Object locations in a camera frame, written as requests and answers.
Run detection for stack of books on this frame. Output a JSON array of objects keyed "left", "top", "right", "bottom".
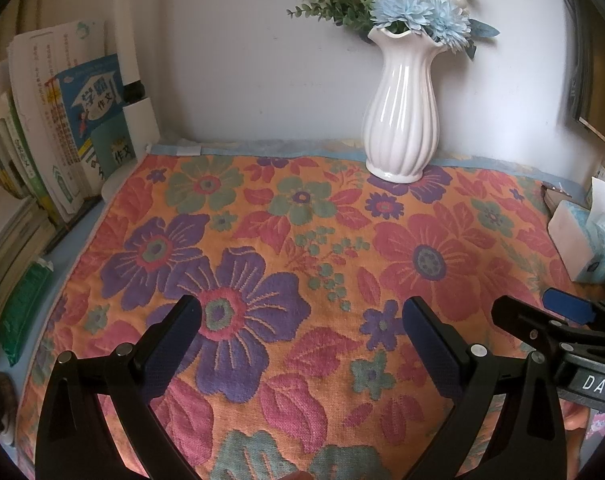
[{"left": 0, "top": 20, "right": 134, "bottom": 317}]

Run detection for blue tissue box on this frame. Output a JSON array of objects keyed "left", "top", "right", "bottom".
[{"left": 548, "top": 178, "right": 605, "bottom": 286}]

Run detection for white ribbed vase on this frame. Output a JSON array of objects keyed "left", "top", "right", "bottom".
[{"left": 362, "top": 28, "right": 446, "bottom": 184}]

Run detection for floral orange table cloth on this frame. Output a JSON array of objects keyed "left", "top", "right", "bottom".
[{"left": 17, "top": 155, "right": 574, "bottom": 479}]

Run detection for green packet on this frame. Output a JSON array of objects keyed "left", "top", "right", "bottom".
[{"left": 0, "top": 258, "right": 53, "bottom": 366}]

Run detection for right hand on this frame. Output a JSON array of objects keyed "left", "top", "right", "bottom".
[{"left": 561, "top": 400, "right": 590, "bottom": 431}]

